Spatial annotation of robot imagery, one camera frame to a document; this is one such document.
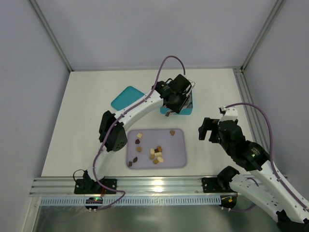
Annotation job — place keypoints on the aluminium frame post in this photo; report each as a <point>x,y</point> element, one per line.
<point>48,30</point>
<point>253,116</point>

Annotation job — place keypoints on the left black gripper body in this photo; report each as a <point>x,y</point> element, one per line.
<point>181,106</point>

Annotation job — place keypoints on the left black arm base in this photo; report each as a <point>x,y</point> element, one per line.
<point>86,185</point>

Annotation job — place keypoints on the teal box lid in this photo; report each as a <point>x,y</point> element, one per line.
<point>128,96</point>

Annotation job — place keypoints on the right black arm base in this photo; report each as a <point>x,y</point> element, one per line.
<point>220,183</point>

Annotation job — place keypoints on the left aluminium frame post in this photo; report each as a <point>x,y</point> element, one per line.
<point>48,30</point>

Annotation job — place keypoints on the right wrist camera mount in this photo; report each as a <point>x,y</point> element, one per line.
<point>228,113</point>

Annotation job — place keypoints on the right aluminium frame post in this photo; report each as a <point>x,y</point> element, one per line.
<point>253,116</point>

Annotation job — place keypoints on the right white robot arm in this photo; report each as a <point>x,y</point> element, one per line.
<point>281,201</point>

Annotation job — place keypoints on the lilac plastic tray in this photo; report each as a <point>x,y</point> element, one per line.
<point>172,148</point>

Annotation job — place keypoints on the metal serving tongs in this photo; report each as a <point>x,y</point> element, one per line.
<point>190,88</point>

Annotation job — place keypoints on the aluminium mounting rail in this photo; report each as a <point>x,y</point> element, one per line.
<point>62,186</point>

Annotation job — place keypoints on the slotted cable duct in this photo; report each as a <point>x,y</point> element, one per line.
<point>132,200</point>

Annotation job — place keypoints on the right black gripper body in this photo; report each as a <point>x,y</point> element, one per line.
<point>212,130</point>

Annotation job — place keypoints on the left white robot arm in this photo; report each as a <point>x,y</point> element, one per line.
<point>113,127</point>

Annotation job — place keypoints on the teal chocolate box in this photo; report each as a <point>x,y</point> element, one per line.
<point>186,110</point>

